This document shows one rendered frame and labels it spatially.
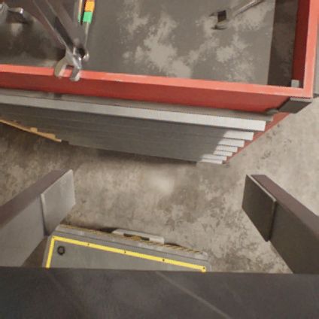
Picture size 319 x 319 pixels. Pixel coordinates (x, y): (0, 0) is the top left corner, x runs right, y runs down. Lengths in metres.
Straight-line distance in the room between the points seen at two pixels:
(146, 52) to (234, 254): 1.11
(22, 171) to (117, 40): 1.28
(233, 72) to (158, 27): 0.15
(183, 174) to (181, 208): 0.18
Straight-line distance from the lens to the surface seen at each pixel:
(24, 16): 0.55
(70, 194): 0.17
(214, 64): 0.41
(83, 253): 1.07
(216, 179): 1.27
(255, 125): 0.43
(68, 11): 0.39
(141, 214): 1.30
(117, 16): 0.49
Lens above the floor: 1.26
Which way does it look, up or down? 79 degrees down
